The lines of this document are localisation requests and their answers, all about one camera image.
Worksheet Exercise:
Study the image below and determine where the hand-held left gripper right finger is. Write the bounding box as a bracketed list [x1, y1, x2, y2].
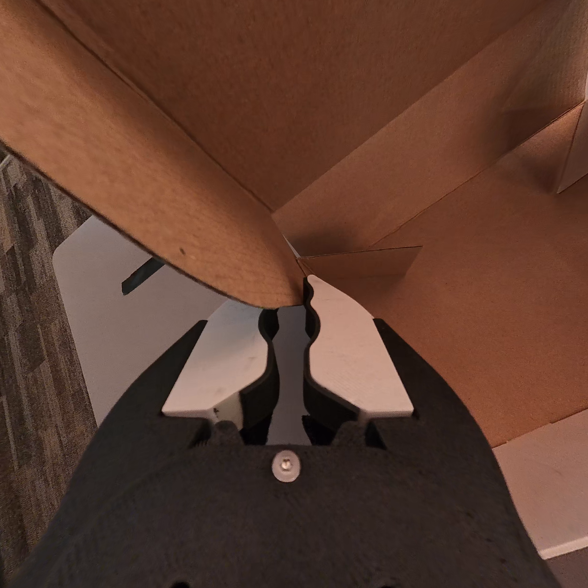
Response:
[301, 275, 415, 425]

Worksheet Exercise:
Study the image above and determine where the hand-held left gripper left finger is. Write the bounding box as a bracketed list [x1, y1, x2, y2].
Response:
[162, 301, 280, 432]

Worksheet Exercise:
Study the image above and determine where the cardboard mailer box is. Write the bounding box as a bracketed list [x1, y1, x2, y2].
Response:
[0, 0, 588, 448]

